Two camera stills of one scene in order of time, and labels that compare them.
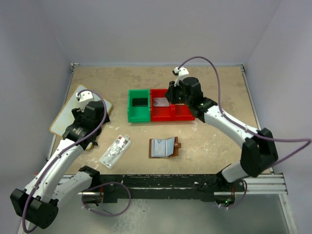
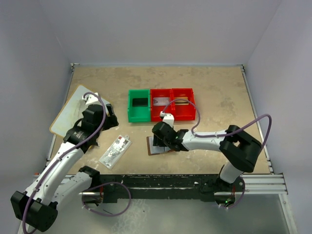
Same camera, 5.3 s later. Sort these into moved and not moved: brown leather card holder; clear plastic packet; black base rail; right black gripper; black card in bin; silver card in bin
Moved: brown leather card holder; right black gripper
Not moved: clear plastic packet; silver card in bin; black card in bin; black base rail
